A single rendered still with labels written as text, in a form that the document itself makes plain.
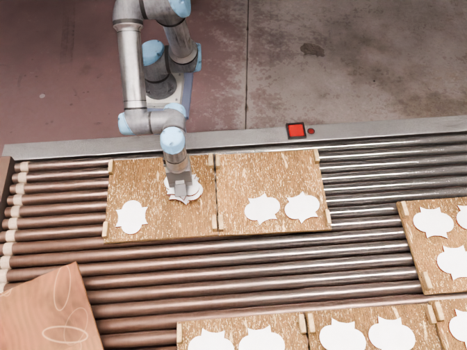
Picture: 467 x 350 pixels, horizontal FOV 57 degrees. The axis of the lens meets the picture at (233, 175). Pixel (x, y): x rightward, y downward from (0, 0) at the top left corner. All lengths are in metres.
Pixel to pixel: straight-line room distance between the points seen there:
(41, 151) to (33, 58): 1.90
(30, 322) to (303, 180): 1.05
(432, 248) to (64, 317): 1.25
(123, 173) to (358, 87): 2.10
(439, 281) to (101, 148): 1.37
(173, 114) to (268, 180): 0.47
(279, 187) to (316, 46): 2.08
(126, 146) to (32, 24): 2.39
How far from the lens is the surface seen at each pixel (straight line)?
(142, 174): 1.70
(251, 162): 1.70
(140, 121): 1.43
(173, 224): 1.58
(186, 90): 2.02
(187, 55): 1.76
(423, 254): 1.66
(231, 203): 1.60
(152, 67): 1.83
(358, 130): 1.88
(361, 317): 1.52
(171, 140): 1.33
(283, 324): 1.47
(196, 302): 1.49
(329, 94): 3.24
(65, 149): 1.88
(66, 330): 1.44
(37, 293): 1.50
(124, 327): 1.52
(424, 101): 3.41
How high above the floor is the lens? 2.36
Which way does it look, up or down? 59 degrees down
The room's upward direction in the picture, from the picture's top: straight up
